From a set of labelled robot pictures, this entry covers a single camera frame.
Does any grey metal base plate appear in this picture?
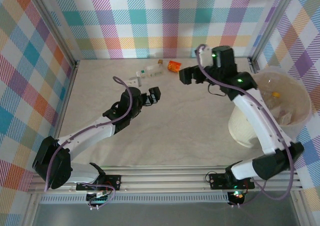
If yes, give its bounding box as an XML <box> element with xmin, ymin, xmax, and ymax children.
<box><xmin>32</xmin><ymin>202</ymin><xmax>305</xmax><ymax>226</ymax></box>

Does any clear bottle yellow cap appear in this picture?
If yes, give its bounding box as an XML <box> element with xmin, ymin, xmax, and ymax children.
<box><xmin>264</xmin><ymin>90</ymin><xmax>282</xmax><ymax>109</ymax></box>

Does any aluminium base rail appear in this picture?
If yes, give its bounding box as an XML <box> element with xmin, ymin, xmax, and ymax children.
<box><xmin>27</xmin><ymin>165</ymin><xmax>303</xmax><ymax>194</ymax></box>

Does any clear bottle green cap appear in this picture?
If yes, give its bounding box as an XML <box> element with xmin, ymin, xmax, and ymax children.
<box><xmin>136</xmin><ymin>65</ymin><xmax>165</xmax><ymax>79</ymax></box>

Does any white plastic bin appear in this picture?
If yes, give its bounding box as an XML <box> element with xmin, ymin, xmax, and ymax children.
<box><xmin>228</xmin><ymin>65</ymin><xmax>313</xmax><ymax>149</ymax></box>

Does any small board with LED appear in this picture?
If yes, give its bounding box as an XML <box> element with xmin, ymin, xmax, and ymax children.
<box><xmin>229</xmin><ymin>190</ymin><xmax>246</xmax><ymax>200</ymax></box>

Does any aluminium frame post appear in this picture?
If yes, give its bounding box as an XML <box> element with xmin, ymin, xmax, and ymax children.
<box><xmin>248</xmin><ymin>0</ymin><xmax>301</xmax><ymax>71</ymax></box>
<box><xmin>24</xmin><ymin>0</ymin><xmax>81</xmax><ymax>73</ymax></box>

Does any black circuit board with wires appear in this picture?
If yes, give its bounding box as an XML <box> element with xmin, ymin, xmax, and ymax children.
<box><xmin>86</xmin><ymin>192</ymin><xmax>111</xmax><ymax>207</ymax></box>

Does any orange label bottle brown cap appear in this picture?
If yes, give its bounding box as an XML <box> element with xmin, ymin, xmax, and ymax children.
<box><xmin>157</xmin><ymin>58</ymin><xmax>183</xmax><ymax>73</ymax></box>

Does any grey slotted cable duct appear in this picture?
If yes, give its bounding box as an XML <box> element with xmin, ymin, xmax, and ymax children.
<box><xmin>39</xmin><ymin>194</ymin><xmax>231</xmax><ymax>204</ymax></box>

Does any aluminium side rail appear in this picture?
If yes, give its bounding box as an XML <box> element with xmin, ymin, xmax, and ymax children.
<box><xmin>48</xmin><ymin>60</ymin><xmax>81</xmax><ymax>152</ymax></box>

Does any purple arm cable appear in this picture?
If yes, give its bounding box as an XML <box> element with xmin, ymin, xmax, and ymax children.
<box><xmin>44</xmin><ymin>76</ymin><xmax>134</xmax><ymax>192</ymax></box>
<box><xmin>195</xmin><ymin>43</ymin><xmax>295</xmax><ymax>202</ymax></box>

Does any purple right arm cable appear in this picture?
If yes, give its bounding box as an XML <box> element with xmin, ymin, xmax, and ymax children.
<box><xmin>195</xmin><ymin>43</ymin><xmax>295</xmax><ymax>202</ymax></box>

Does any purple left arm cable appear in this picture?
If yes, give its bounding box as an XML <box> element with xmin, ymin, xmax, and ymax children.
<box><xmin>44</xmin><ymin>76</ymin><xmax>134</xmax><ymax>192</ymax></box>

